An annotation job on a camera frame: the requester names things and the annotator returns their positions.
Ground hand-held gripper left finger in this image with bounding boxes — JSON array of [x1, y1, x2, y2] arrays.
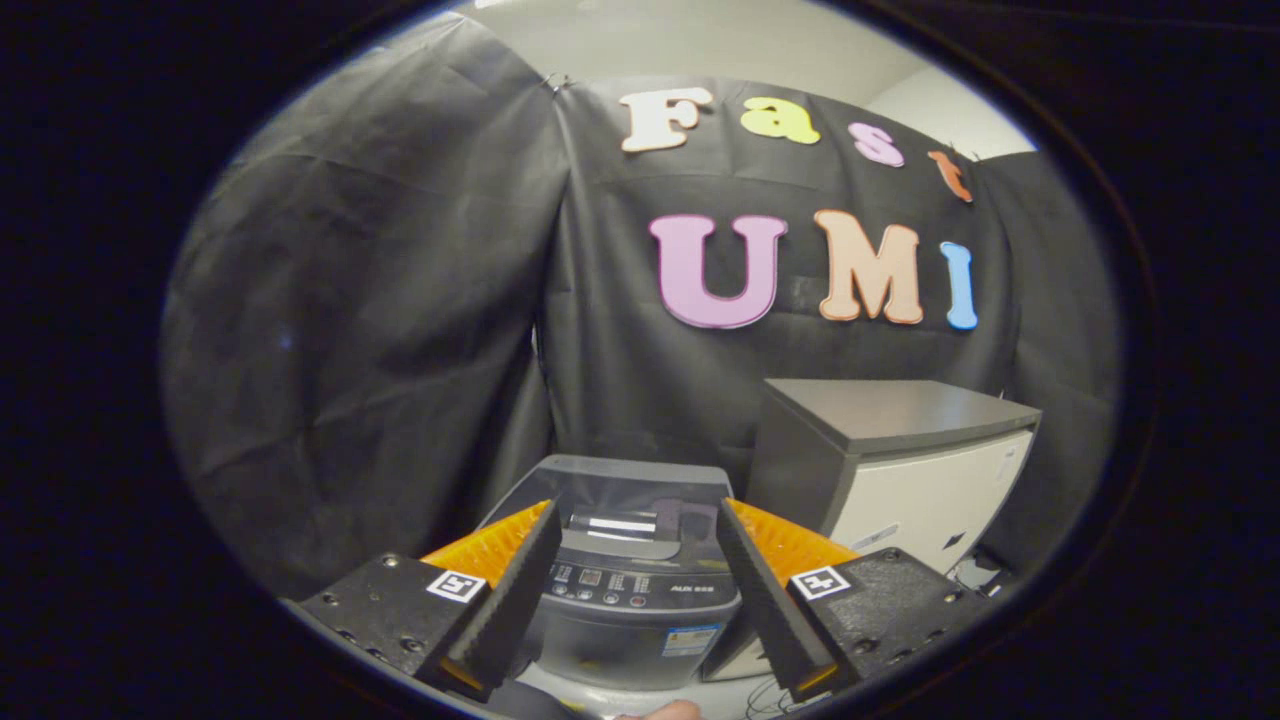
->
[[285, 498, 563, 703]]

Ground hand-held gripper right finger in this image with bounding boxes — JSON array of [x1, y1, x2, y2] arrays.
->
[[714, 497, 1003, 703]]

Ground grey washing machine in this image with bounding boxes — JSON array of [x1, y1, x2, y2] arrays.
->
[[478, 455, 744, 693]]

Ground beige cabinet with dark top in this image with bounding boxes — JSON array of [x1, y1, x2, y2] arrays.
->
[[700, 378, 1043, 684]]

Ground black backdrop cloth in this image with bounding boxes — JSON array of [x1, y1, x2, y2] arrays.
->
[[160, 10, 1121, 603]]

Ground black floor cables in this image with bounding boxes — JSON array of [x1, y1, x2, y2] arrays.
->
[[745, 678, 803, 718]]

